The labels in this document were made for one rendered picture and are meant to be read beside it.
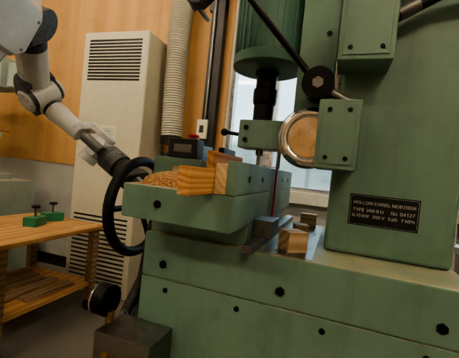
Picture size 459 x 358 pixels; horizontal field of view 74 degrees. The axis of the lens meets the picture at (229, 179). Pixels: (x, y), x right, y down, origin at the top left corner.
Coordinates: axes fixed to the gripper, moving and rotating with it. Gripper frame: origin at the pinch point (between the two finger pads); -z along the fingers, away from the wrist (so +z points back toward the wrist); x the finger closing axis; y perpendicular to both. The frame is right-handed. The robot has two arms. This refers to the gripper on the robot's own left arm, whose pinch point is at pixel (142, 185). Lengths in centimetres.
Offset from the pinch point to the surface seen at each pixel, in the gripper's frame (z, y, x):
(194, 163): -19.2, 24.5, 13.4
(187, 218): -34, 26, 36
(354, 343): -66, 24, 29
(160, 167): -11.9, 18.2, 14.7
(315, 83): -35, 54, 17
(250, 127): -25.0, 38.4, 7.0
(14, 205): 125, -124, -51
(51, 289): 35, -102, -18
